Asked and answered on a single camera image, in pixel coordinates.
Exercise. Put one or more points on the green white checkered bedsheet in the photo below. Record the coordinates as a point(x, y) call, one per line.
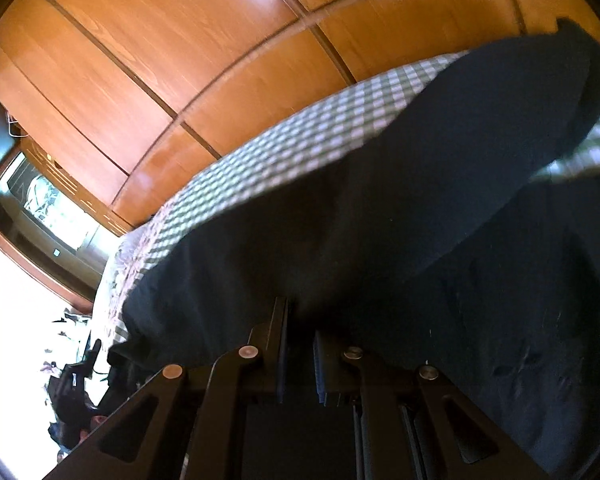
point(321, 133)

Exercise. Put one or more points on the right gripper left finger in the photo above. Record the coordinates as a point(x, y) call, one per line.
point(184, 422)

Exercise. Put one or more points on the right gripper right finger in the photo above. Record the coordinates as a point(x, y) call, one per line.
point(420, 426)

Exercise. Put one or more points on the left hand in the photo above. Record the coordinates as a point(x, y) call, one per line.
point(93, 424)

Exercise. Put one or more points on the black pants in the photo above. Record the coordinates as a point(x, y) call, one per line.
point(433, 241)

